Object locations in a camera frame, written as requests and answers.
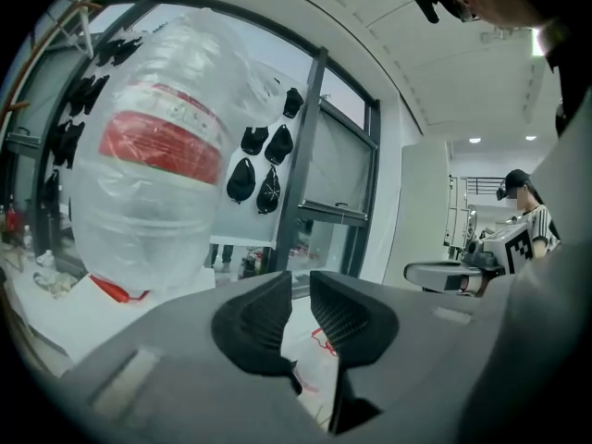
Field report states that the wooden coat stand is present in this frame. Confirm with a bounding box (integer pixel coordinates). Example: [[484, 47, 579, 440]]
[[0, 0, 122, 115]]

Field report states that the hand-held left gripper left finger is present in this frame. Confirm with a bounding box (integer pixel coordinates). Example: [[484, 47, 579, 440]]
[[59, 269, 334, 444]]

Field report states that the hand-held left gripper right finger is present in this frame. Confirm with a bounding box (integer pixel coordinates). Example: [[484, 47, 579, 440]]
[[308, 269, 486, 444]]

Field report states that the clear bottle red label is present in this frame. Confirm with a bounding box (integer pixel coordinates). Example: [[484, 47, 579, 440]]
[[4, 199, 20, 233]]

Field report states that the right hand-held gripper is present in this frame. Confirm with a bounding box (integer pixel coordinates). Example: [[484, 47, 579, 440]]
[[403, 222, 535, 294]]

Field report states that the group of black caps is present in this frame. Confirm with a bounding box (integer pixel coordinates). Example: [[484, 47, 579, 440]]
[[40, 34, 306, 216]]

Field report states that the red plastic strap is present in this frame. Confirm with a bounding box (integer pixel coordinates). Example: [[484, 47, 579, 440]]
[[88, 273, 153, 304]]

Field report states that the clear plastic bag red print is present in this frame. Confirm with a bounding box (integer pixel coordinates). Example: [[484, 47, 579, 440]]
[[282, 293, 343, 427]]

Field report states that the black head camera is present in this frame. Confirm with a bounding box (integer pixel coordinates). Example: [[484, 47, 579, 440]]
[[409, 0, 441, 24]]

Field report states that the clear plastic bag red label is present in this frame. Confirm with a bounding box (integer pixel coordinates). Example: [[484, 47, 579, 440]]
[[68, 9, 286, 298]]

